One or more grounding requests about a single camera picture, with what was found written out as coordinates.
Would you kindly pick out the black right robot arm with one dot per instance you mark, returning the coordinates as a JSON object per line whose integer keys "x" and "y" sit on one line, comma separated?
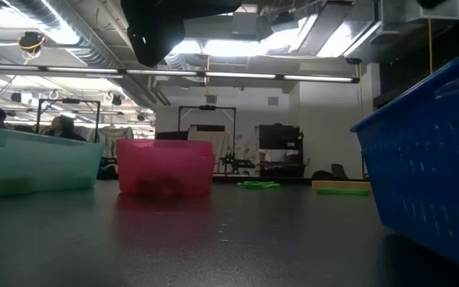
{"x": 432, "y": 3}

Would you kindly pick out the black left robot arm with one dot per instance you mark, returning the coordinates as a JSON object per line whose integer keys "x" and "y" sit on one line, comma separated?
{"x": 173, "y": 8}

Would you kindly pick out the white sheet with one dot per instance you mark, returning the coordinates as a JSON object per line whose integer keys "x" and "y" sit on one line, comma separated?
{"x": 213, "y": 141}

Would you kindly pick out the red plastic basket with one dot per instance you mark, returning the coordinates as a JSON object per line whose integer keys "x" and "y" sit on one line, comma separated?
{"x": 165, "y": 163}

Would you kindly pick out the device with green light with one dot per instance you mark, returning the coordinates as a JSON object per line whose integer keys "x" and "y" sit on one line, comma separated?
{"x": 231, "y": 160}

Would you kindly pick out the black monitor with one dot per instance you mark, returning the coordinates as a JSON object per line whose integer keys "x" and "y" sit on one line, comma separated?
{"x": 279, "y": 137}

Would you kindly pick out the teal plastic basket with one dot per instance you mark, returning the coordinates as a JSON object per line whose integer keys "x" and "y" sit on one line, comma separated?
{"x": 34, "y": 159}

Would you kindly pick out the black desk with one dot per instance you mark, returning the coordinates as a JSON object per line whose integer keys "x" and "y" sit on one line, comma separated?
{"x": 281, "y": 170}

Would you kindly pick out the black chair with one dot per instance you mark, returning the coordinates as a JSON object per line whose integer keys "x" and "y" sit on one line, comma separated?
{"x": 325, "y": 174}

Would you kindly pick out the white ceiling vent box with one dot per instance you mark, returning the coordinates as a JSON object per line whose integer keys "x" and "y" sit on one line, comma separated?
{"x": 432, "y": 12}

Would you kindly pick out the blue plastic basket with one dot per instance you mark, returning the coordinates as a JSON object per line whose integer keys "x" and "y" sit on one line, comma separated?
{"x": 432, "y": 159}

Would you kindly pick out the silver round air duct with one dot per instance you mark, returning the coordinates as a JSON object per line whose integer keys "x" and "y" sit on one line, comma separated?
{"x": 94, "y": 56}

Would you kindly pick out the black camera stand frame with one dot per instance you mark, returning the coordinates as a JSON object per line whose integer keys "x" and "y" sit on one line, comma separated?
{"x": 207, "y": 107}

